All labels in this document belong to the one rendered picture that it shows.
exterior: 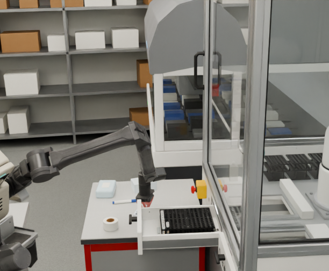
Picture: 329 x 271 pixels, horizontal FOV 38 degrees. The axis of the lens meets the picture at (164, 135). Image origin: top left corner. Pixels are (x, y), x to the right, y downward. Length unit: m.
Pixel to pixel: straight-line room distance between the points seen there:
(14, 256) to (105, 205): 1.24
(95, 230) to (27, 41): 3.59
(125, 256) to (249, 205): 0.97
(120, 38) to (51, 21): 0.90
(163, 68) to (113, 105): 3.50
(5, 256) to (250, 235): 0.71
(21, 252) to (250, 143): 0.69
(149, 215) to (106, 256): 0.29
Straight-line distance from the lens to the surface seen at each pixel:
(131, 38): 5.55
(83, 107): 6.11
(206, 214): 2.10
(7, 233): 1.77
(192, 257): 2.31
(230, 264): 1.74
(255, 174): 1.42
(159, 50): 2.64
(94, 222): 2.37
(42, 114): 6.16
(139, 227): 1.96
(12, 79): 5.61
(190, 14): 2.63
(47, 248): 3.69
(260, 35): 1.32
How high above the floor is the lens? 1.89
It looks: 19 degrees down
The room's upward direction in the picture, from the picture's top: 1 degrees counter-clockwise
